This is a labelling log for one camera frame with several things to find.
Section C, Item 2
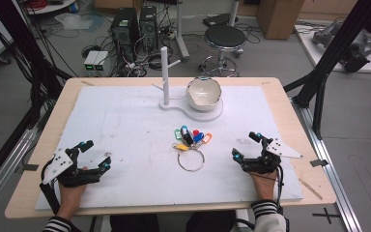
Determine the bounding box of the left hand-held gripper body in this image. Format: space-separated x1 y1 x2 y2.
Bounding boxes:
42 147 101 189

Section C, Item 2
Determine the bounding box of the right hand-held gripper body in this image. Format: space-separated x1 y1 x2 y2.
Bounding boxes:
241 137 304 176

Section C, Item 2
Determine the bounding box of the key ring with colourful tags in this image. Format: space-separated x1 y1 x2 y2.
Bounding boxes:
172 124 214 173

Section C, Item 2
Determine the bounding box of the person's right hand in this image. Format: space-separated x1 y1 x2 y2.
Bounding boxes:
248 171 279 204

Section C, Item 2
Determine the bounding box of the person's left hand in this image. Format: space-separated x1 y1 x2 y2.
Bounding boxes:
57 166 89 212

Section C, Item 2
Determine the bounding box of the white foam board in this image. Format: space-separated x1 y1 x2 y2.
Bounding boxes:
34 84 304 212

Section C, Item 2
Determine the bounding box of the thin wooden stick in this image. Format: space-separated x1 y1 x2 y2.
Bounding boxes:
298 178 324 201

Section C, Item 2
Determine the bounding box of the person's left leg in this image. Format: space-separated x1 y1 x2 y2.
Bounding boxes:
109 213 160 232

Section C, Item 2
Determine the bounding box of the person's leg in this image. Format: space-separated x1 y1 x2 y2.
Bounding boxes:
109 213 160 232
185 210 237 232

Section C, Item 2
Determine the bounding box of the white ceramic bowl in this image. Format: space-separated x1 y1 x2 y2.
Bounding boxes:
185 76 223 112

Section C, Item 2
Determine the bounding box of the person's right leg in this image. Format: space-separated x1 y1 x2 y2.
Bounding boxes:
185 210 237 232

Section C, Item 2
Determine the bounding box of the small white power box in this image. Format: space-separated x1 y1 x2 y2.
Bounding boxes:
93 50 109 73
83 50 100 73

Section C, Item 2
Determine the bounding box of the white floor board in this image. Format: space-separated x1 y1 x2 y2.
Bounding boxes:
294 23 371 74

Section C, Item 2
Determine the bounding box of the white key rack stand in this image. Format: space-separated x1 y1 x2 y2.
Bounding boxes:
152 45 224 123

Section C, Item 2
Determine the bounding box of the black round stool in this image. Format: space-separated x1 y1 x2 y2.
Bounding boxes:
198 24 248 78

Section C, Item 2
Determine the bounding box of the brown cardboard box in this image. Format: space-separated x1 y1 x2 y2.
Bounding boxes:
256 0 306 41

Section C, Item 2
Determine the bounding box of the large black computer tower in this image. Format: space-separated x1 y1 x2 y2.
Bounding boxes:
110 7 141 63

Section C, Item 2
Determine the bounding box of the flat black floor base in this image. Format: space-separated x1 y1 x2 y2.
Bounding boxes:
202 13 240 28

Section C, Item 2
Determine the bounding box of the white desk leg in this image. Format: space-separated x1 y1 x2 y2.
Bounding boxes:
227 0 241 27
175 0 191 63

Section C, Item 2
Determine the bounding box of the clear plastic bag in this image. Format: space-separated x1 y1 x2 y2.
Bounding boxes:
54 12 94 31

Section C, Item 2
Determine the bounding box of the grey robot device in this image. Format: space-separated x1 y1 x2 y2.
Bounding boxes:
311 21 371 73

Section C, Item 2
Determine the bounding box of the slim black computer tower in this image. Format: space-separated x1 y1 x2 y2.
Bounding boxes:
138 5 159 50

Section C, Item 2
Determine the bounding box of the round white table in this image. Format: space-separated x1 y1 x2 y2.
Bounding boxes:
24 0 79 15

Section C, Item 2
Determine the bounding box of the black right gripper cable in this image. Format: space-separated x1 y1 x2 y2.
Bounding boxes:
273 163 287 216

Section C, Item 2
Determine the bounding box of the aluminium rail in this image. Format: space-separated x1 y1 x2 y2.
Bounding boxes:
0 128 39 221
290 96 364 232

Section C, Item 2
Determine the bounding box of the black frame strut with cables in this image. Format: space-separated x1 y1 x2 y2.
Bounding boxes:
0 0 73 130

